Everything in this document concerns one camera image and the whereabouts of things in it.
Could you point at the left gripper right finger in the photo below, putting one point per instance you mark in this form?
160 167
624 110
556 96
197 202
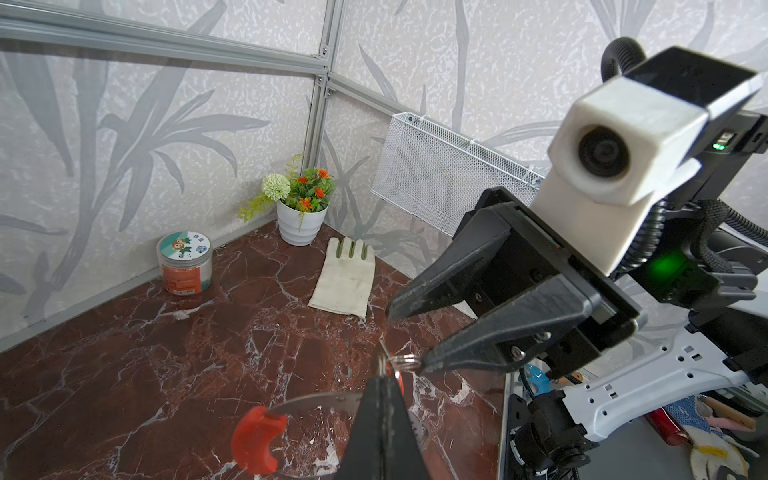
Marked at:
401 455

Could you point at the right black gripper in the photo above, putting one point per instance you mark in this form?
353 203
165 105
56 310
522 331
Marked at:
534 298

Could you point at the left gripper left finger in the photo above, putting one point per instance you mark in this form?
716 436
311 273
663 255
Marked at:
363 457

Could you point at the metal keyring with red handle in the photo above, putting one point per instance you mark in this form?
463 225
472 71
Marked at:
253 438

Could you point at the key with red tag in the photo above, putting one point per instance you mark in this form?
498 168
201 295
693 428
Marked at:
395 367

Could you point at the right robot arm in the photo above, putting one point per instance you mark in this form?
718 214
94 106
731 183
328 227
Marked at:
692 251

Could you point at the cream work glove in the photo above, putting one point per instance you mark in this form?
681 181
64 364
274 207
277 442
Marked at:
346 279

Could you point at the white pot with flowers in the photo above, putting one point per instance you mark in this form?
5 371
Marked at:
301 197

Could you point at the white wire mesh basket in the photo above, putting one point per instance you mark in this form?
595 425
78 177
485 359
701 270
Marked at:
437 175

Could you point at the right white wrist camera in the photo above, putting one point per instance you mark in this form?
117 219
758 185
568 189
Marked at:
633 140

